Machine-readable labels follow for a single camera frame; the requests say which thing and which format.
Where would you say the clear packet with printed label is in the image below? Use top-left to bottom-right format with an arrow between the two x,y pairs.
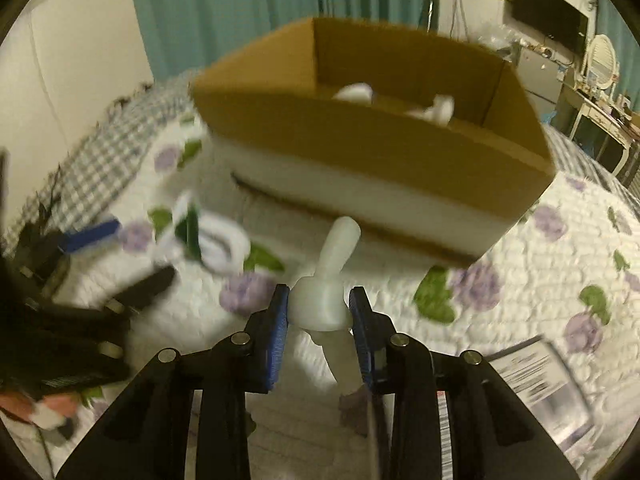
487,335 -> 597,457

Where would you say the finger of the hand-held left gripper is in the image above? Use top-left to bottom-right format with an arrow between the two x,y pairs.
106,265 -> 177,319
20,217 -> 122,272

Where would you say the grey checked bed sheet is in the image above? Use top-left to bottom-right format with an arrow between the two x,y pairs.
9,79 -> 202,243

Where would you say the teal curtain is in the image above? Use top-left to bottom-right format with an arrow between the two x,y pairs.
594,0 -> 640,68
127,0 -> 442,82

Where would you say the brown cardboard box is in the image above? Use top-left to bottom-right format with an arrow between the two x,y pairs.
190,16 -> 557,269

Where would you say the black wall television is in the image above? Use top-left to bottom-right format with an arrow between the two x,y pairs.
512,0 -> 590,57

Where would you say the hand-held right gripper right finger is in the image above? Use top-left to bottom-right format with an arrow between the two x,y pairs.
348,287 -> 581,480

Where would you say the person's left hand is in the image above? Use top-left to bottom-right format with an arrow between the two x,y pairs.
0,391 -> 77,442

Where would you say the white dressing table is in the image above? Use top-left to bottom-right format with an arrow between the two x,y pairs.
567,82 -> 640,177

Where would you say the white oval vanity mirror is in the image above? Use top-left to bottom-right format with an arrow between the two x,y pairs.
580,34 -> 621,97

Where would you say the grey small fridge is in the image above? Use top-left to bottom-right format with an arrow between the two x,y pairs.
516,42 -> 577,107

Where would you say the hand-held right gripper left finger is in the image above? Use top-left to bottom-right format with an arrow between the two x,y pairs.
57,284 -> 292,480

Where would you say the white floral quilt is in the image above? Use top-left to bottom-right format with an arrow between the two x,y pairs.
75,72 -> 640,480

